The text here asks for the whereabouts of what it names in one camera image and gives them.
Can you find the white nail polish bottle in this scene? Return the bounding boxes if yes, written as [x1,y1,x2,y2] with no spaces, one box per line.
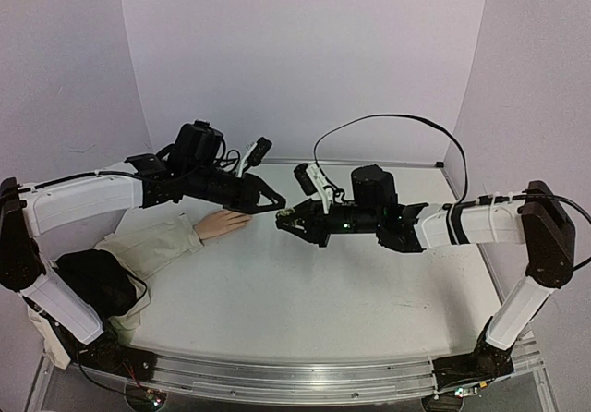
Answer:
[275,212,302,231]

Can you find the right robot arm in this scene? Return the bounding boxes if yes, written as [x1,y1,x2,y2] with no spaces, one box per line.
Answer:
[276,164,575,355]

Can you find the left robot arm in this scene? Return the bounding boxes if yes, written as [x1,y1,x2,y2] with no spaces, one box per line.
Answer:
[1,121,286,372]

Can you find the mannequin hand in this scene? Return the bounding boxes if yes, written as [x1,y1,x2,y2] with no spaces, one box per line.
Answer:
[193,210,252,242]

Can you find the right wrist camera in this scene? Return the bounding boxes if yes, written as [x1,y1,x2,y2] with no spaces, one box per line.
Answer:
[294,163,337,215]

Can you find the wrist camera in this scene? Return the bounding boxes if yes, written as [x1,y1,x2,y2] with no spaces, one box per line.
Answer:
[294,163,337,215]
[235,137,272,177]

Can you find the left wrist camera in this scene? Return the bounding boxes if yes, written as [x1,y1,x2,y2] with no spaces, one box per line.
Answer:
[235,137,272,177]

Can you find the aluminium back table rail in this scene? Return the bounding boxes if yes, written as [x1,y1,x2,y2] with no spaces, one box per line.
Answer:
[262,158,445,169]

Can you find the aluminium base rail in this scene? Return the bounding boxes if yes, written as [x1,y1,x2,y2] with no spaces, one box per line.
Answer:
[27,337,555,412]

